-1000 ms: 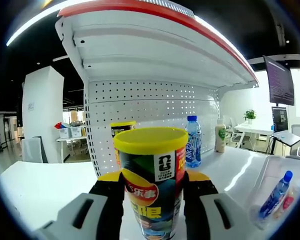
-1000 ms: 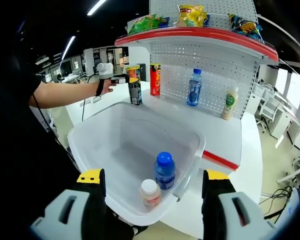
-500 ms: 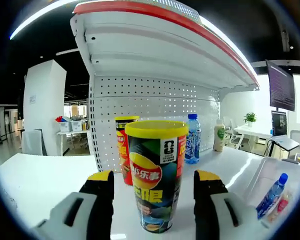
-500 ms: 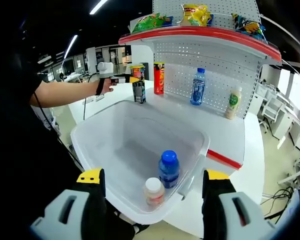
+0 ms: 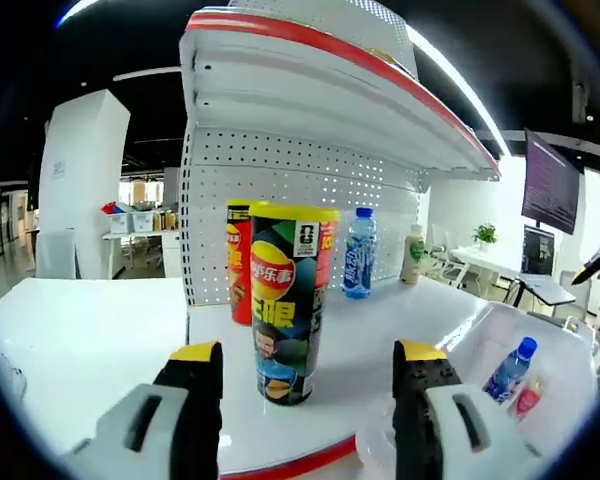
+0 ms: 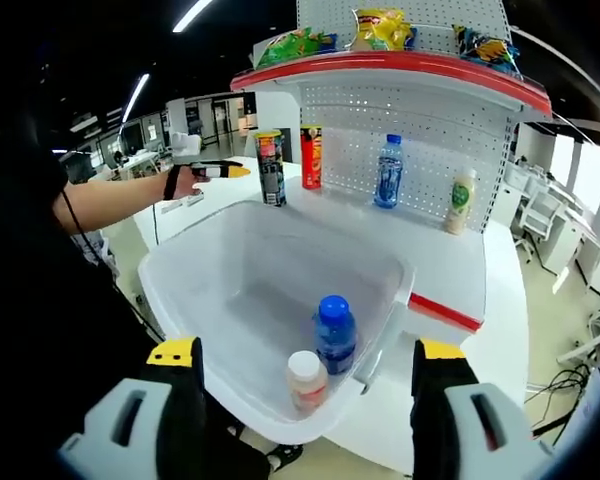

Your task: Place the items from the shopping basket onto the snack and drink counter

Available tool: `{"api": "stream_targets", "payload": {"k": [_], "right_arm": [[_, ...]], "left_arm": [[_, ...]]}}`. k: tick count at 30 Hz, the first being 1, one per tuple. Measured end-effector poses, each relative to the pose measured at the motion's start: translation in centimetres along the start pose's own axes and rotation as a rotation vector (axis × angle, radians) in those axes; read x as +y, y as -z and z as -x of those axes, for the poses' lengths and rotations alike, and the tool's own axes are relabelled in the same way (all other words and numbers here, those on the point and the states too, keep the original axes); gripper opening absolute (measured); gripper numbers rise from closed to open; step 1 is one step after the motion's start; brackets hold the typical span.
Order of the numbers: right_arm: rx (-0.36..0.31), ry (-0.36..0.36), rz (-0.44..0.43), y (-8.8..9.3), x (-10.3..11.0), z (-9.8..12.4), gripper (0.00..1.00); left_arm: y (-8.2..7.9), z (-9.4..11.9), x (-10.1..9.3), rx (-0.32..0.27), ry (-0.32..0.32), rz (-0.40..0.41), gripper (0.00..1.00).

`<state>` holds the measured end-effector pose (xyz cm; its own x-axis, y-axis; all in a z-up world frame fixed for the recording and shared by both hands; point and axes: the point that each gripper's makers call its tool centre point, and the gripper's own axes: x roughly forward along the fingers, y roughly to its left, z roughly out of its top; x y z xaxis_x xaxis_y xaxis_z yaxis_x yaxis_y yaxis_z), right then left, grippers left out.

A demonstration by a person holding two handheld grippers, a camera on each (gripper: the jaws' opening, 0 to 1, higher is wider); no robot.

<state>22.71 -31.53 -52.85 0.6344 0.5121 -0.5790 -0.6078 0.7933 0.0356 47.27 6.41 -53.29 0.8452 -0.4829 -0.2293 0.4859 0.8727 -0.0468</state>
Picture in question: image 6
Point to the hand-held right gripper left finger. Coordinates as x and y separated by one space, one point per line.
125 435

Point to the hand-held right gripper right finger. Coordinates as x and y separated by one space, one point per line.
455 435

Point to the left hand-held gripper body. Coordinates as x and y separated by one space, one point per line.
187 146

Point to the dark chip can yellow lid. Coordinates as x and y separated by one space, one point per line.
271 170

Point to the white shopping basket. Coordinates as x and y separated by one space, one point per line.
260 260

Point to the green chip bag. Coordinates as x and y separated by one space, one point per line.
285 50
316 41

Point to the pink milk bottle white cap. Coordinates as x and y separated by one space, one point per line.
307 385

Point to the blue drink bottle blue cap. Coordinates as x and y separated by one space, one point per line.
335 335

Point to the black blue chip bag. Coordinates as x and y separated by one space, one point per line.
485 50

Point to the white snack and drink counter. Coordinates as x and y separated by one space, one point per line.
430 260

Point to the cream drink bottle green label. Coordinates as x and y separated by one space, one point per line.
460 200

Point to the person's left hand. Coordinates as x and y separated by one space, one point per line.
187 182

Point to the ceiling light strip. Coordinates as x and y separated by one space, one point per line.
136 97
192 16

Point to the red chip can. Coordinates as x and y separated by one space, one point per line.
311 160

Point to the white table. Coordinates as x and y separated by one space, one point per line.
500 360

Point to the person in black shirt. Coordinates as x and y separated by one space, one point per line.
55 325

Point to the person's black shoe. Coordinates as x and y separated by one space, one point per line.
285 457

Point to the clear water bottle blue cap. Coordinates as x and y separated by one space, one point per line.
390 175

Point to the white office desk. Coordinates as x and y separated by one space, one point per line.
565 240

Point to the white office chair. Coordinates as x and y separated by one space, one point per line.
537 220

